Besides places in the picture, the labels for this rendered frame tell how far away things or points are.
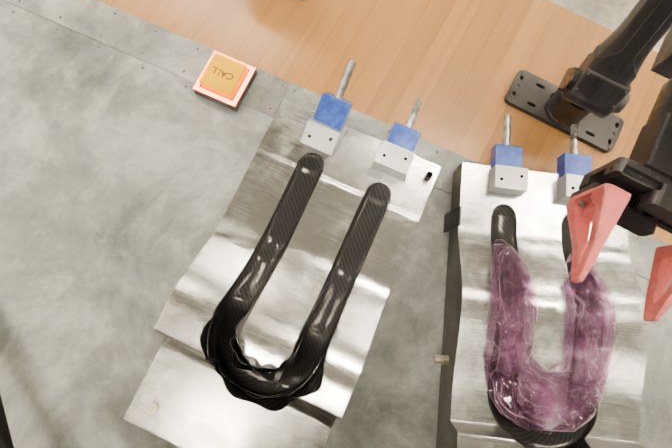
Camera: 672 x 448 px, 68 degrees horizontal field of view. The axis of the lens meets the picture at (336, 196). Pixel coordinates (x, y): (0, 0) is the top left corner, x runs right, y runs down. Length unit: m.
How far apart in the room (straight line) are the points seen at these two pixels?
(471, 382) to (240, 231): 0.38
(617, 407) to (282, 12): 0.82
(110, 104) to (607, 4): 1.83
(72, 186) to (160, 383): 0.35
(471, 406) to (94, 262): 0.60
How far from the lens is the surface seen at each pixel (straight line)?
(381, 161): 0.72
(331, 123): 0.72
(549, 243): 0.82
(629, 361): 0.82
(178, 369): 0.76
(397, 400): 0.81
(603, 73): 0.82
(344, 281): 0.71
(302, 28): 0.95
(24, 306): 0.91
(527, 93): 0.95
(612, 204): 0.44
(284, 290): 0.69
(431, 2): 1.00
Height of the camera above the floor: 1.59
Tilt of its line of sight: 75 degrees down
